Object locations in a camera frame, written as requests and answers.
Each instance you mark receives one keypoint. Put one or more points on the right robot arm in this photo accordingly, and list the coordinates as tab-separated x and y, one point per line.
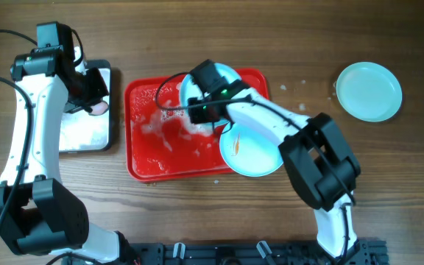
321	166

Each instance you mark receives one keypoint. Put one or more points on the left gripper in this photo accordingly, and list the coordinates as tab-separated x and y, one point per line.
87	90

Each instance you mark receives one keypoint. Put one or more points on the black metal basin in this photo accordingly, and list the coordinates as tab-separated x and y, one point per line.
81	132

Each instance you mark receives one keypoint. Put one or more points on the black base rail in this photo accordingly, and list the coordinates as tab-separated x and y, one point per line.
364	252

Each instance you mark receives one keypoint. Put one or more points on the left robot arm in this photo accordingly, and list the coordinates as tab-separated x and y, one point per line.
38	214

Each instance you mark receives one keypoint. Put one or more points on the red plastic tray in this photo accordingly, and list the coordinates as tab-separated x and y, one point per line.
165	145

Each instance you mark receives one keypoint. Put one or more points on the pink sponge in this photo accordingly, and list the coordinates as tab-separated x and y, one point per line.
99	108

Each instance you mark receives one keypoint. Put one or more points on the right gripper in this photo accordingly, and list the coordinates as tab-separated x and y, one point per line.
200	111

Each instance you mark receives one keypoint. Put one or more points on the mint plate with orange stain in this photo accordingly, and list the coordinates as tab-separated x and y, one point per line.
248	153

